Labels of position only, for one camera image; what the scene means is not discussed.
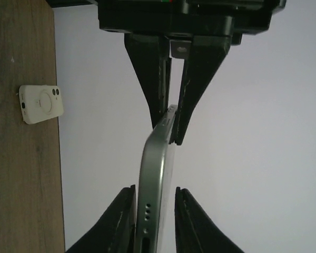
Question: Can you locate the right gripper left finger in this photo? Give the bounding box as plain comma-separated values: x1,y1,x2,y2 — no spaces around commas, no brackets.
67,185,136,253

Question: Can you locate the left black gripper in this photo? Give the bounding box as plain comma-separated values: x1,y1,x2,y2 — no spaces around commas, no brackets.
98,1,286,145

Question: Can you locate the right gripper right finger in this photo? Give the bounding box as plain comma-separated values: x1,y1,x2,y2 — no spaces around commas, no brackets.
174,187,242,253

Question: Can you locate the green phone from beige case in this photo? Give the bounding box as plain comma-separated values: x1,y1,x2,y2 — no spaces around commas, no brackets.
134,105,177,252

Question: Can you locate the beige phone at back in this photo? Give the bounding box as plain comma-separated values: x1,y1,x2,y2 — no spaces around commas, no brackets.
18,85,64,124

